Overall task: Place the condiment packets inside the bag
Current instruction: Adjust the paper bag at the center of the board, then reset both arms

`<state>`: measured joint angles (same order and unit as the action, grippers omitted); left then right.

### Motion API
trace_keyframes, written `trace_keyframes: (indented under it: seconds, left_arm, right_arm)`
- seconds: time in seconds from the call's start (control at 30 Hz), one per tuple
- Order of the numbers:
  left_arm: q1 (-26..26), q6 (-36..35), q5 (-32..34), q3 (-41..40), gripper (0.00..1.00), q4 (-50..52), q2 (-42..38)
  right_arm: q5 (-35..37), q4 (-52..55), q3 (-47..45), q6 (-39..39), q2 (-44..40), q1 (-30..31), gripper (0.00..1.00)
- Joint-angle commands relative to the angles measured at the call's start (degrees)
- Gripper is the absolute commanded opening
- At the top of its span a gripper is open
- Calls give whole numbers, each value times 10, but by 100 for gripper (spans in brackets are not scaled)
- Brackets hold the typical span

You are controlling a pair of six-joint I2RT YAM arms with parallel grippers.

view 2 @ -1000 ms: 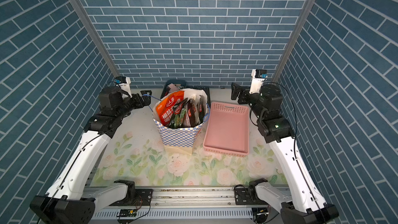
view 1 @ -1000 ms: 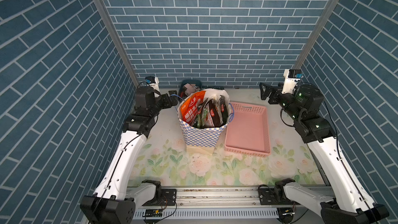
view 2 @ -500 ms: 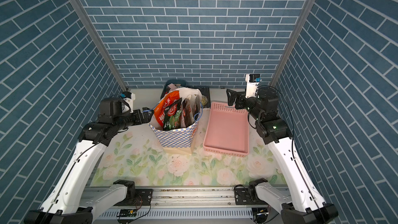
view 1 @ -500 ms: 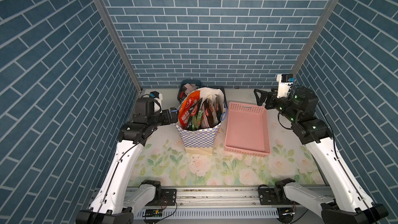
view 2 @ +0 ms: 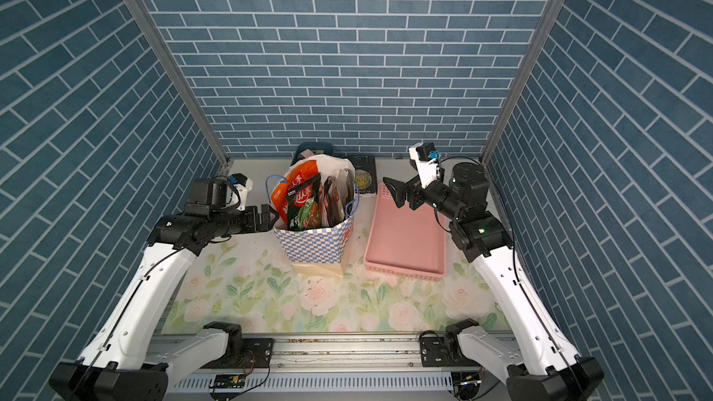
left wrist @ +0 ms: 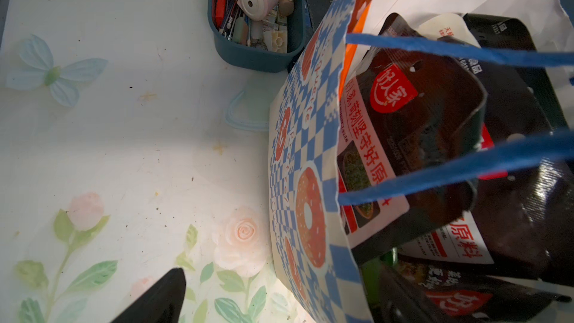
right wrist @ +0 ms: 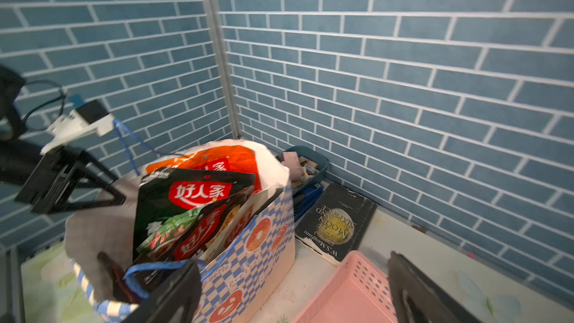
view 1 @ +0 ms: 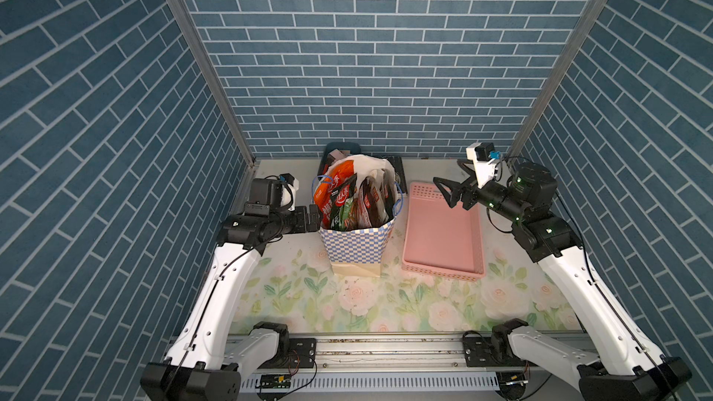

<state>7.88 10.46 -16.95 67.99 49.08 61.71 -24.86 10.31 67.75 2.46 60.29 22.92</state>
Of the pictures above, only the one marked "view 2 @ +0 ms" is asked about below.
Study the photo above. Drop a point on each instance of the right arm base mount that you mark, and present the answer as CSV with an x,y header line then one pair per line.
x,y
435,352

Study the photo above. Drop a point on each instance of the dark red fish seasoning packet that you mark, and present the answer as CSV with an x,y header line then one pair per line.
x,y
336,192

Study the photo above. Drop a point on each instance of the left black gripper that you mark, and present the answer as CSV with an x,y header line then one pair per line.
x,y
254,225

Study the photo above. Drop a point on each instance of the pink plastic basket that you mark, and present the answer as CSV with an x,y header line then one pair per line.
x,y
404,242

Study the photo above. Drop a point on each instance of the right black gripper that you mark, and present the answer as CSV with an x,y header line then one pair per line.
x,y
415,188

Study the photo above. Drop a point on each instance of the right circuit board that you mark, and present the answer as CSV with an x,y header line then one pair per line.
x,y
466,386

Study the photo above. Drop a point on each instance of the blue checkered paper bag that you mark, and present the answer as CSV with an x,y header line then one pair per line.
x,y
321,251

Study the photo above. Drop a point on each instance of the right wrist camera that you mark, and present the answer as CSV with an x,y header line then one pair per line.
x,y
426,162

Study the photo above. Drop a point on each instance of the green circuit board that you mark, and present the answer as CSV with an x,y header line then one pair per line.
x,y
230,382

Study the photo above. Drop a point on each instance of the dark green pepper packet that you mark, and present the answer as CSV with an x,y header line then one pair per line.
x,y
304,211

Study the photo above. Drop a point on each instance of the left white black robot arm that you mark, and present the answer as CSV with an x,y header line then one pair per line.
x,y
116,364

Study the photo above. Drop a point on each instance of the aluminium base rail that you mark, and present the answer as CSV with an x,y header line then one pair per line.
x,y
385,352

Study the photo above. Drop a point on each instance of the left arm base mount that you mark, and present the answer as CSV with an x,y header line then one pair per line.
x,y
250,352

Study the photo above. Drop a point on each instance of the teal storage bin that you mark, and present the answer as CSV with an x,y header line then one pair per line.
x,y
310,148

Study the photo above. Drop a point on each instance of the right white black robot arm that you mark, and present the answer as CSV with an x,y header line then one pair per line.
x,y
545,365

